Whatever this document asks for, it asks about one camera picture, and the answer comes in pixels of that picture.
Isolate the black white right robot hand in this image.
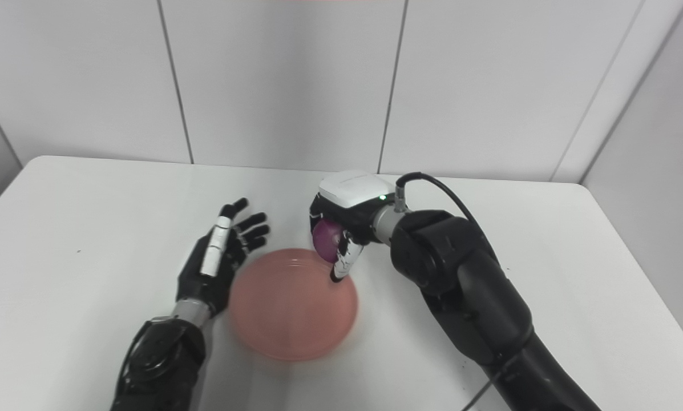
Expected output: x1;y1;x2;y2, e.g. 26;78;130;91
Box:
309;170;399;284

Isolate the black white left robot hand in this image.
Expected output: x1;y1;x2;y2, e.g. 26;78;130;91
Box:
177;198;271;317

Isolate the purple red onion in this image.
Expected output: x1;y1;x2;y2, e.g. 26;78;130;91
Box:
312;220;345;263

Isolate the pink round plate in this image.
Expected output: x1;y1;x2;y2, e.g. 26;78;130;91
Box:
229;248;358;361

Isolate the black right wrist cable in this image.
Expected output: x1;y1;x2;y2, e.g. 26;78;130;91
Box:
395;172;490;240

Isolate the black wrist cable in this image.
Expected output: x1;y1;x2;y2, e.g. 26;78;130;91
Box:
395;172;490;240
120;320;151;392

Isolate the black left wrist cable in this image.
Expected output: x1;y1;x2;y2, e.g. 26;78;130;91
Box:
120;320;151;392

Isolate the white wall corner post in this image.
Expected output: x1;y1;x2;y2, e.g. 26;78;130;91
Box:
551;0;683;184

